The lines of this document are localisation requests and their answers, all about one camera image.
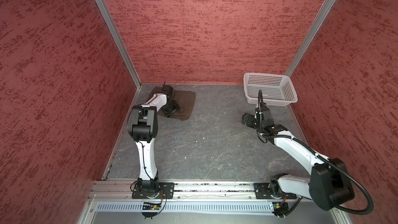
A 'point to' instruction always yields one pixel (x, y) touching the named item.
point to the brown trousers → (185, 99)
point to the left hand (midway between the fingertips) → (176, 114)
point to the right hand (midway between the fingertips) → (247, 121)
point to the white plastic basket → (278, 89)
